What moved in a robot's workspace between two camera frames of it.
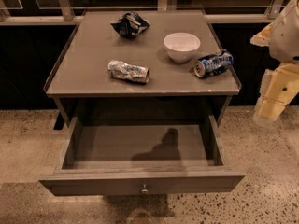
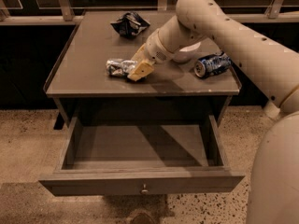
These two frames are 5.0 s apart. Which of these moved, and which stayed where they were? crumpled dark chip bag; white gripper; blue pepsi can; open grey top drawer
Moved: white gripper
Stayed: blue pepsi can; crumpled dark chip bag; open grey top drawer
